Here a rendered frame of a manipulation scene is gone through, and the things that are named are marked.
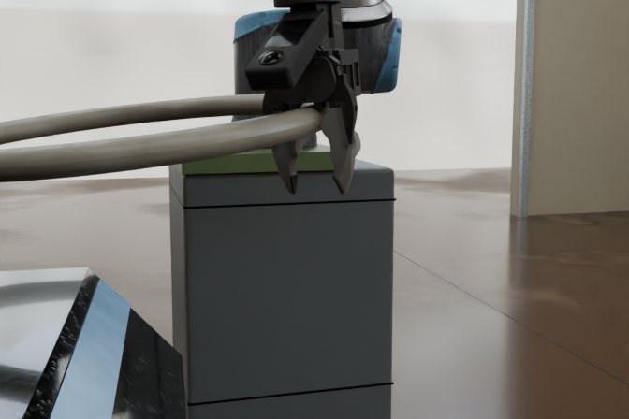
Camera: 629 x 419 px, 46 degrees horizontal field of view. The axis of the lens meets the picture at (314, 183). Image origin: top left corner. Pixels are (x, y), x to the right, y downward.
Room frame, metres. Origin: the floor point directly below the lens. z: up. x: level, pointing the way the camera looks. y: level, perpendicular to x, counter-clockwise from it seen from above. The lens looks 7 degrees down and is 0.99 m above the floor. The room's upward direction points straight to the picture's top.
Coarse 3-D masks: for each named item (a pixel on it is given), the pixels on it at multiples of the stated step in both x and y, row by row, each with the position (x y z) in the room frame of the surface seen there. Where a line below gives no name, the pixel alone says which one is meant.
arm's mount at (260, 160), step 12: (228, 156) 1.30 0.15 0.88; (240, 156) 1.31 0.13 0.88; (252, 156) 1.32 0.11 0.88; (264, 156) 1.32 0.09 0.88; (300, 156) 1.34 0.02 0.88; (312, 156) 1.34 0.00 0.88; (324, 156) 1.35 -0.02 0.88; (180, 168) 1.32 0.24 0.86; (192, 168) 1.29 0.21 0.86; (204, 168) 1.29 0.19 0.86; (216, 168) 1.30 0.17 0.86; (228, 168) 1.30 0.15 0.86; (240, 168) 1.31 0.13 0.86; (252, 168) 1.31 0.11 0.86; (264, 168) 1.32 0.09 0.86; (276, 168) 1.33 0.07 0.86; (300, 168) 1.34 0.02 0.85; (312, 168) 1.34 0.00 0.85; (324, 168) 1.35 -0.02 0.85
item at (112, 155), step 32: (224, 96) 1.08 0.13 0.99; (256, 96) 1.04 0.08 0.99; (0, 128) 0.97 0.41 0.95; (32, 128) 1.01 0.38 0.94; (64, 128) 1.04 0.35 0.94; (96, 128) 1.07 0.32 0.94; (192, 128) 0.67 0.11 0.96; (224, 128) 0.67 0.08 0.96; (256, 128) 0.69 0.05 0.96; (288, 128) 0.72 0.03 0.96; (320, 128) 0.78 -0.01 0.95; (0, 160) 0.63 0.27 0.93; (32, 160) 0.63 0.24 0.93; (64, 160) 0.63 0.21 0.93; (96, 160) 0.63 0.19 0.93; (128, 160) 0.63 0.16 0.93; (160, 160) 0.64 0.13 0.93; (192, 160) 0.66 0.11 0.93
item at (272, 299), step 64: (192, 192) 1.30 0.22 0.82; (256, 192) 1.33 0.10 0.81; (320, 192) 1.36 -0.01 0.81; (384, 192) 1.39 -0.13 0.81; (192, 256) 1.30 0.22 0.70; (256, 256) 1.33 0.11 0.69; (320, 256) 1.36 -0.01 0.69; (384, 256) 1.39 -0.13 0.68; (192, 320) 1.30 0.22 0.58; (256, 320) 1.33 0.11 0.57; (320, 320) 1.36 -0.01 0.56; (384, 320) 1.39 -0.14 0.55; (192, 384) 1.30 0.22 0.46; (256, 384) 1.33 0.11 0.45; (320, 384) 1.36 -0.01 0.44; (384, 384) 1.39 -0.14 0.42
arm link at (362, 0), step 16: (352, 0) 1.42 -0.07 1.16; (368, 0) 1.42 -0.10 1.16; (384, 0) 1.47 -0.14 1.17; (352, 16) 1.41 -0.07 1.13; (368, 16) 1.42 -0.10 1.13; (384, 16) 1.43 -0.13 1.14; (352, 32) 1.42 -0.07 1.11; (368, 32) 1.42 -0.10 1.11; (384, 32) 1.44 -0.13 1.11; (400, 32) 1.46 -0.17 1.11; (352, 48) 1.43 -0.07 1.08; (368, 48) 1.43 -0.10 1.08; (384, 48) 1.43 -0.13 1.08; (400, 48) 1.44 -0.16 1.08; (368, 64) 1.44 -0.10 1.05; (384, 64) 1.43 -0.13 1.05; (368, 80) 1.46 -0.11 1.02; (384, 80) 1.45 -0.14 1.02
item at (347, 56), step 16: (288, 0) 0.76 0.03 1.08; (304, 0) 0.76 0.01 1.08; (320, 0) 0.76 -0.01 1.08; (336, 0) 0.78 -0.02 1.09; (336, 16) 0.82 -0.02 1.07; (336, 32) 0.82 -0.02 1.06; (320, 48) 0.78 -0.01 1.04; (336, 48) 0.82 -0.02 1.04; (320, 64) 0.76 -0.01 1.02; (336, 64) 0.76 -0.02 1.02; (352, 64) 0.81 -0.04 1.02; (304, 80) 0.77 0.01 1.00; (320, 80) 0.76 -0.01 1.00; (352, 80) 0.81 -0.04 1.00; (288, 96) 0.78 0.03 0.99; (304, 96) 0.77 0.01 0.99; (320, 96) 0.76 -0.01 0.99
